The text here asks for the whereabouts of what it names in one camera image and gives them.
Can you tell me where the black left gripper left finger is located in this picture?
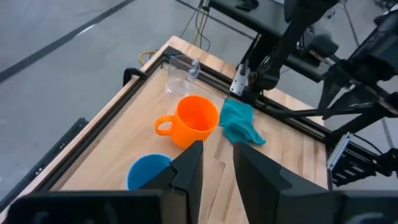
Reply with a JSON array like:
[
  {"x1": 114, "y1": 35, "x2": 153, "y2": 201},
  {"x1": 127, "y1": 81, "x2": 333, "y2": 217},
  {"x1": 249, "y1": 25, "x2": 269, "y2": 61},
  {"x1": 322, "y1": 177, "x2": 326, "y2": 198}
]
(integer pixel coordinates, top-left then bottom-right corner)
[{"x1": 139, "y1": 139, "x2": 205, "y2": 224}]

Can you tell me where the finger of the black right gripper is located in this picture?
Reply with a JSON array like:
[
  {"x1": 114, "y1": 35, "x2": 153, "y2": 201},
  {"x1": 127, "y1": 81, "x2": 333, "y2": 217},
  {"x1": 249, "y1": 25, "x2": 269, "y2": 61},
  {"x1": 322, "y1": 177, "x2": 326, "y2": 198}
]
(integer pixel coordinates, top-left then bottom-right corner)
[
  {"x1": 322, "y1": 90, "x2": 379, "y2": 121},
  {"x1": 317, "y1": 79, "x2": 341, "y2": 116}
]

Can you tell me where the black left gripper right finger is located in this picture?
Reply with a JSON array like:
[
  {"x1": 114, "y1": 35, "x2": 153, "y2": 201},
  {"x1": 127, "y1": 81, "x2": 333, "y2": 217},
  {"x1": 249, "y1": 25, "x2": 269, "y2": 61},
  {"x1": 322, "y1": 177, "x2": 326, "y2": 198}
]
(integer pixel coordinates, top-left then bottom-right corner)
[{"x1": 232, "y1": 141, "x2": 348, "y2": 224}]

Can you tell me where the blue plastic cup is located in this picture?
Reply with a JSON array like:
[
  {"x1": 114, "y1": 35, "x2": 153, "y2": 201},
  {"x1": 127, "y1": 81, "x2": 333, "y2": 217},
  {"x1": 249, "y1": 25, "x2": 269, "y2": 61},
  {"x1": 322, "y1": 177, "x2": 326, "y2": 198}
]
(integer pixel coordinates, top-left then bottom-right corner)
[{"x1": 126, "y1": 153, "x2": 173, "y2": 191}]

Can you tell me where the orange plastic mug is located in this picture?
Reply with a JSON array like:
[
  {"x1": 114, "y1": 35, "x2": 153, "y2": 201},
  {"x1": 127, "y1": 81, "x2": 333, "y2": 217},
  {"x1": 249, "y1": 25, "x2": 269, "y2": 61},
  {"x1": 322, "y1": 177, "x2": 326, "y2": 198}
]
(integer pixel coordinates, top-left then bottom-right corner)
[{"x1": 154, "y1": 95, "x2": 220, "y2": 149}]

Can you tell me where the clear glass mug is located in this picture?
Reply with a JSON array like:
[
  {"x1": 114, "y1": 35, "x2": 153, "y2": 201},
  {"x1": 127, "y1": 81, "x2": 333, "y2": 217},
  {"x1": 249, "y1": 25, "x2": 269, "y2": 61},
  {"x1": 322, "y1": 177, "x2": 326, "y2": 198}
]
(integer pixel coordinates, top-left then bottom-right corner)
[{"x1": 164, "y1": 55, "x2": 201, "y2": 97}]

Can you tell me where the black slotted side panel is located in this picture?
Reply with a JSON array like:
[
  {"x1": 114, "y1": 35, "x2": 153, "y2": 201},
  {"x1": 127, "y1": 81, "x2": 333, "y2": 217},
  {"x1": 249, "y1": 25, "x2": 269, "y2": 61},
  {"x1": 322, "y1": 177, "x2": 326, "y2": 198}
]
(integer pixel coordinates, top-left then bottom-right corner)
[{"x1": 330, "y1": 136, "x2": 398, "y2": 187}]

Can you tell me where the teal cloth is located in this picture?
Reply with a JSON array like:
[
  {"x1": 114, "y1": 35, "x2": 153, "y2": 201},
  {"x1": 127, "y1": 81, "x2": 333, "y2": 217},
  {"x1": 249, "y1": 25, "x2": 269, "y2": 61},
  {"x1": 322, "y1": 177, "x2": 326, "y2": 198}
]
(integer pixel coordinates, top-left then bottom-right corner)
[{"x1": 218, "y1": 98, "x2": 267, "y2": 146}]

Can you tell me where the silver mounting plate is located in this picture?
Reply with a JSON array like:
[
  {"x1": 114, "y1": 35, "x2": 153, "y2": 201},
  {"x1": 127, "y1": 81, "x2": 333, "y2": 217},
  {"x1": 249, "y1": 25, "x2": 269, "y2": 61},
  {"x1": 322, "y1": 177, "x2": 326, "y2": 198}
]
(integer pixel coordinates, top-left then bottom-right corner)
[{"x1": 229, "y1": 64, "x2": 251, "y2": 96}]

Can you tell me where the silver aluminium extrusion bracket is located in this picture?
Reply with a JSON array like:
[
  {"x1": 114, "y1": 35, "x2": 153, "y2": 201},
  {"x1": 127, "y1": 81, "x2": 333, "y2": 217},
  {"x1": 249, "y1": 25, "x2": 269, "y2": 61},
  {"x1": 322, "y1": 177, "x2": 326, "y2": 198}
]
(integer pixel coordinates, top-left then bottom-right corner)
[{"x1": 326, "y1": 132, "x2": 354, "y2": 170}]

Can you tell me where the yellow cable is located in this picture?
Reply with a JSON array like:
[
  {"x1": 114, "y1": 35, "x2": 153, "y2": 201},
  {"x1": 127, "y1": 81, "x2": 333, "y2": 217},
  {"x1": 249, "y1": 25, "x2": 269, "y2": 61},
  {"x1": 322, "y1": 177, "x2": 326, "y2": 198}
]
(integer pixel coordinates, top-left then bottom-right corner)
[{"x1": 139, "y1": 49, "x2": 159, "y2": 67}]

